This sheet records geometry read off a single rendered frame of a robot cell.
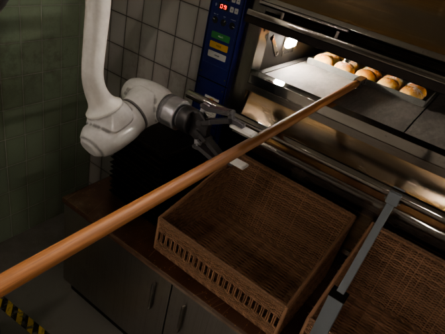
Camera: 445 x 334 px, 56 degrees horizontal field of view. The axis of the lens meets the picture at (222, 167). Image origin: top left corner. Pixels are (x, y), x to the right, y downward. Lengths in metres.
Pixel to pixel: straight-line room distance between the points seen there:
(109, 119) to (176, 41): 0.86
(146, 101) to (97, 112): 0.14
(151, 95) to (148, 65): 0.86
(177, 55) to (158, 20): 0.17
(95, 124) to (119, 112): 0.07
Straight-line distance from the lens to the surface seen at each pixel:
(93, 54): 1.10
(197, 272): 1.51
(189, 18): 1.84
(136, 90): 1.20
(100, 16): 1.11
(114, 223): 0.76
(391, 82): 1.97
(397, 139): 1.53
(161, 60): 1.97
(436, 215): 1.18
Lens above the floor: 1.69
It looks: 31 degrees down
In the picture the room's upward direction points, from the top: 14 degrees clockwise
